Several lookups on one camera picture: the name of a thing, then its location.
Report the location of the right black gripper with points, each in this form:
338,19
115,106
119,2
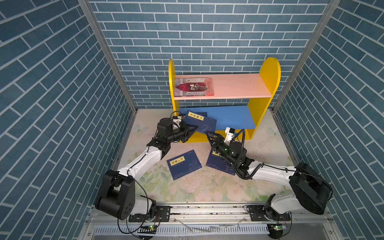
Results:
219,141

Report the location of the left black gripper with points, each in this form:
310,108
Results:
186,133

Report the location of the navy book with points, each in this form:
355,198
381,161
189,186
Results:
184,164
216,162
204,123

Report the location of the pink red cover book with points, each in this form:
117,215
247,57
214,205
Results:
190,87

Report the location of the navy book paw print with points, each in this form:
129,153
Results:
204,114

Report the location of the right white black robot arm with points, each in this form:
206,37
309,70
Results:
307,190

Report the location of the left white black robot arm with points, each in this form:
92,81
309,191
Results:
117,194

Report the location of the yellow pink blue bookshelf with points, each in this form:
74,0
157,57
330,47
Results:
258,88

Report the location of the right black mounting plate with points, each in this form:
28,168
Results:
262,213

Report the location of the black mounting plate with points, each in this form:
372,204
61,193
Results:
161,213
262,213

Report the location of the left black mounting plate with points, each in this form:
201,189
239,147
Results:
161,213

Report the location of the left green circuit board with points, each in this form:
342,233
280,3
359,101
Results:
147,230

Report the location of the green circuit board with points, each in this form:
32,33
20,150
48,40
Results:
147,230
276,231

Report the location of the right green circuit board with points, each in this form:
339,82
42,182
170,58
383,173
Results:
276,231

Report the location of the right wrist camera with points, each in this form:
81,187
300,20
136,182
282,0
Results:
230,133

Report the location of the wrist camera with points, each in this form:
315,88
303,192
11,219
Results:
177,120
230,133

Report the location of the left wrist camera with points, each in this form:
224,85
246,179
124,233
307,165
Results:
177,120

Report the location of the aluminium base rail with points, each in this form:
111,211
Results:
302,226

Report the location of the white slotted cable duct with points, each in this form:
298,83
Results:
207,230

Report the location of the left aluminium corner post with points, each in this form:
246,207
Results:
93,22

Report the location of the aluminium corner post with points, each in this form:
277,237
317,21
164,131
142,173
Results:
93,22
318,30

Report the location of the right aluminium corner post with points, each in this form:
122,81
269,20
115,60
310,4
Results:
318,30

